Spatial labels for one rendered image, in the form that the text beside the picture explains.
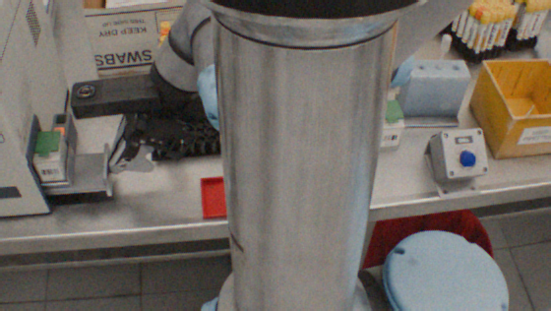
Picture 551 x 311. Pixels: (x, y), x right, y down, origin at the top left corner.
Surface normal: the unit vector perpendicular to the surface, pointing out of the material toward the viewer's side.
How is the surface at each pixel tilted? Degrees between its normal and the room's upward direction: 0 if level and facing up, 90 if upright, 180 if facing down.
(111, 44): 90
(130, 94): 1
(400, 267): 9
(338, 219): 83
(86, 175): 0
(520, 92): 90
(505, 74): 90
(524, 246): 0
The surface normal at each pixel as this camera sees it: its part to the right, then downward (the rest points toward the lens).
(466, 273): 0.15, -0.72
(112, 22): 0.19, 0.81
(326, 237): 0.32, 0.65
